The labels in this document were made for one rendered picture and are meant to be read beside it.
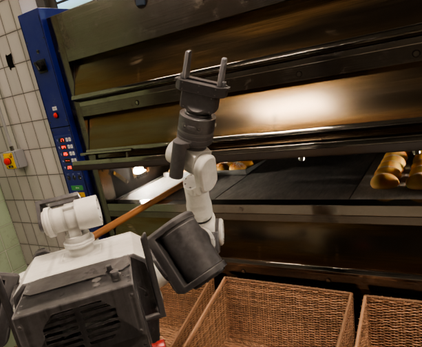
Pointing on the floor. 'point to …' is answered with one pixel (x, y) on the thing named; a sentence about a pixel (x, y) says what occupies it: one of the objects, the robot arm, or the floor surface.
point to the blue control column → (36, 36)
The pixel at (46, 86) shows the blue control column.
